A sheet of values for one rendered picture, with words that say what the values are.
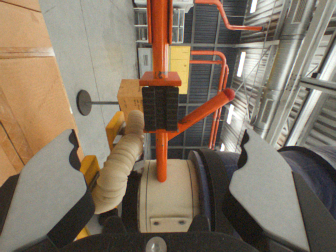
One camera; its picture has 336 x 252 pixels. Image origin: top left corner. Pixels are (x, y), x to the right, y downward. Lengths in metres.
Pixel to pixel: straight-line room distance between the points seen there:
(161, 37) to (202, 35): 10.89
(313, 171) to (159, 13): 0.43
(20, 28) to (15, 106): 0.73
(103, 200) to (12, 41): 0.92
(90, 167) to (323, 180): 0.46
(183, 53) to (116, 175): 7.45
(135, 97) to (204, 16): 9.66
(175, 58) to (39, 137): 7.27
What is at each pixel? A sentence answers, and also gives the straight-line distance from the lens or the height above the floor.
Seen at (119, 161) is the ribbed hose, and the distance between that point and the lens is 0.22.
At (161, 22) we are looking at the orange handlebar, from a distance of 0.21.
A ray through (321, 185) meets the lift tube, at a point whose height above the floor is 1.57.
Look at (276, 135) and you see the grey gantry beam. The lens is 3.14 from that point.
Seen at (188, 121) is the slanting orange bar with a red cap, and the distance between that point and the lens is 0.26.
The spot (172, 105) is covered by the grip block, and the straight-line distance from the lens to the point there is 0.21.
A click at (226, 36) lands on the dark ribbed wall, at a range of 11.55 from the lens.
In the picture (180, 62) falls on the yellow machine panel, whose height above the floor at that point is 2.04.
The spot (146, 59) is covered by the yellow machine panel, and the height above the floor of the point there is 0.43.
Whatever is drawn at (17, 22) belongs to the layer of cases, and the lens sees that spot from 1.11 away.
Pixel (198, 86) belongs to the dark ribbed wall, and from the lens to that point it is 11.26.
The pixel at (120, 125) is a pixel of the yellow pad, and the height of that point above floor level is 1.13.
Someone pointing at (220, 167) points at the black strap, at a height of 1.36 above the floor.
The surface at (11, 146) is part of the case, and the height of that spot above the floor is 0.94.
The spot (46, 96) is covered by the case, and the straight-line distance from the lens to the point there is 0.48.
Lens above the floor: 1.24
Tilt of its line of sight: 2 degrees up
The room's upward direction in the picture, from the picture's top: 90 degrees clockwise
